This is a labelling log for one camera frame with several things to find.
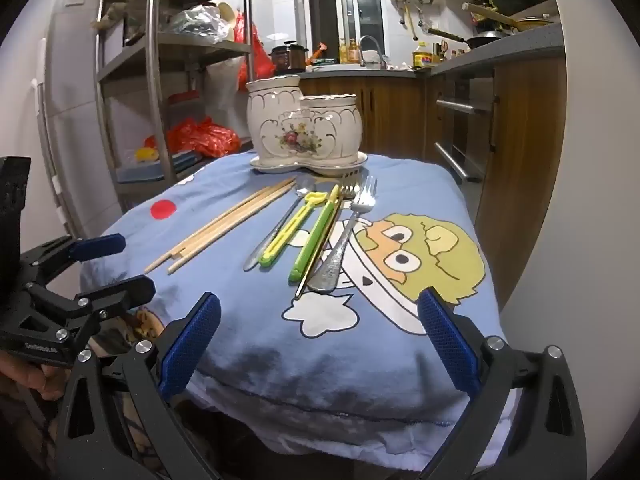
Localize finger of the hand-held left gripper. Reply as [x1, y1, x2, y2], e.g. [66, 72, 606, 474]
[19, 233, 127, 281]
[27, 275, 157, 341]

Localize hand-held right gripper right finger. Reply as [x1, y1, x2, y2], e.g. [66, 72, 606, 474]
[416, 287, 588, 480]

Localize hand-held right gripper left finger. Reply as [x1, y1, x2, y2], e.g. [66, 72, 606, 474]
[54, 291, 223, 480]

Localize wooden chopstick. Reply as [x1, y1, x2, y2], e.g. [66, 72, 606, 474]
[170, 178, 297, 260]
[144, 180, 291, 275]
[174, 178, 295, 253]

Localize wooden spatula handle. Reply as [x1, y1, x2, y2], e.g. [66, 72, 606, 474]
[167, 183, 298, 275]

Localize yellow plastic utensil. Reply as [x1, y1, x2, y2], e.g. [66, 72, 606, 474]
[258, 191, 323, 267]

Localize gold fork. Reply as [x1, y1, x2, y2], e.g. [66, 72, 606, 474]
[295, 184, 358, 300]

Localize white floral ceramic utensil holder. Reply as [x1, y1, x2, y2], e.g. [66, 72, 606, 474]
[246, 75, 364, 167]

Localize person's left hand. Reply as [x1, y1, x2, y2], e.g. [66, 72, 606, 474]
[0, 349, 68, 403]

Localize silver spoon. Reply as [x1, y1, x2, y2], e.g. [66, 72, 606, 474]
[243, 176, 315, 270]

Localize blue cartoon printed blanket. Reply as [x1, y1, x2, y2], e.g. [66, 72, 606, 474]
[79, 151, 502, 471]

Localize silver fork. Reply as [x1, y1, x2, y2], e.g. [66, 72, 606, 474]
[306, 176, 378, 295]

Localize green plastic utensil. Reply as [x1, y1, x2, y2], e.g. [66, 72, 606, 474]
[289, 184, 342, 282]

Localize plastic container with red lid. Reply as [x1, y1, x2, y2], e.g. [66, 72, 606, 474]
[169, 91, 202, 127]

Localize white refrigerator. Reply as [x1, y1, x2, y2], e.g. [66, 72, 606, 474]
[27, 0, 128, 241]

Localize metal shelf rack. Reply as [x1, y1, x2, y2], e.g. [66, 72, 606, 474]
[92, 0, 256, 201]

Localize wooden lower cabinets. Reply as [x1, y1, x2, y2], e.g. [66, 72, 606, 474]
[300, 55, 568, 306]

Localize white ceramic drip tray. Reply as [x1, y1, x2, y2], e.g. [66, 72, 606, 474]
[249, 152, 370, 177]

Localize built-in steel oven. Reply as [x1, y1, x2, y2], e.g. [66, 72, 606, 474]
[431, 76, 497, 183]

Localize clear plastic bag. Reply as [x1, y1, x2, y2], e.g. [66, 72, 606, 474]
[167, 4, 233, 43]

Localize hanging red plastic bag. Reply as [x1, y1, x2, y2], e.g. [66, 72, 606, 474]
[233, 10, 276, 78]

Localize electric pressure cooker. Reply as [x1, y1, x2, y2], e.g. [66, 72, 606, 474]
[271, 40, 307, 75]

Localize large yellow oil bottle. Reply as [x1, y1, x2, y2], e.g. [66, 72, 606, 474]
[411, 42, 435, 70]

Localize black wok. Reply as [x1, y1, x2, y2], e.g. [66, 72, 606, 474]
[426, 27, 508, 52]

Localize grey kitchen counter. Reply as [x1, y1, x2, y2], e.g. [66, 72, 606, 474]
[300, 22, 566, 80]

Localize metal sink faucet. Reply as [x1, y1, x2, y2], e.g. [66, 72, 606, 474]
[357, 35, 388, 70]

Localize kitchen window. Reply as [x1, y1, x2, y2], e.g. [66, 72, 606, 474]
[305, 0, 388, 61]

